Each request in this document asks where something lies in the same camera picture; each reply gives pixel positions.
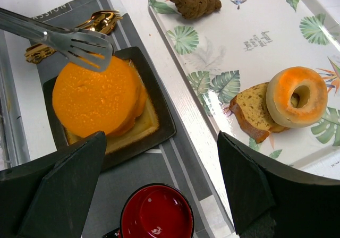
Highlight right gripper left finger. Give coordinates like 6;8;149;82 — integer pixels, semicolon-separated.
18;132;106;237

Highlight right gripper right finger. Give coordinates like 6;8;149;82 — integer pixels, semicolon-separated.
217;131;275;235

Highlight round orange bread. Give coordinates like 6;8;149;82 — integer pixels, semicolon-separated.
52;56;147;138

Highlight metal serving tongs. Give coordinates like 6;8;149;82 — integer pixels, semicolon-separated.
1;8;113;72

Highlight brown bread slice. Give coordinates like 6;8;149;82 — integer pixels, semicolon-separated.
229;82;288;143

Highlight grey placemat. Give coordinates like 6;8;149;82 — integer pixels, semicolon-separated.
0;0;236;238

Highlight red cup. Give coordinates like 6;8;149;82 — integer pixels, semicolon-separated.
104;183;194;238

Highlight orange glazed donut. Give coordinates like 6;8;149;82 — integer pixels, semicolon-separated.
266;66;328;128

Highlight leaf-pattern serving tray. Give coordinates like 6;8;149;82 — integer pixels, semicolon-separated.
148;0;339;179

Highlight gold spoon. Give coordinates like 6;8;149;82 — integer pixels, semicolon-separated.
76;10;123;35

